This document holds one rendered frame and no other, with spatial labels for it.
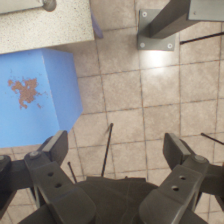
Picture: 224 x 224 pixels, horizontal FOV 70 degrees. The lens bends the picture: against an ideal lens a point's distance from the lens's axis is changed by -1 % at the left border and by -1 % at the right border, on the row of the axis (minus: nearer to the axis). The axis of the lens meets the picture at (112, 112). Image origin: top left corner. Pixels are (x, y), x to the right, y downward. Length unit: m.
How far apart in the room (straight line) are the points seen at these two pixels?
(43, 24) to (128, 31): 0.84
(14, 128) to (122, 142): 0.96
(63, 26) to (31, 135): 0.61
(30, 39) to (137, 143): 1.25
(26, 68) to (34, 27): 0.25
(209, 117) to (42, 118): 1.40
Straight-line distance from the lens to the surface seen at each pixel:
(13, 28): 0.77
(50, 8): 0.71
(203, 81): 1.60
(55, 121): 0.92
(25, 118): 0.98
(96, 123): 1.52
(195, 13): 0.54
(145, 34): 1.43
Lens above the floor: 1.40
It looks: 73 degrees down
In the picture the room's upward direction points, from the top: 176 degrees counter-clockwise
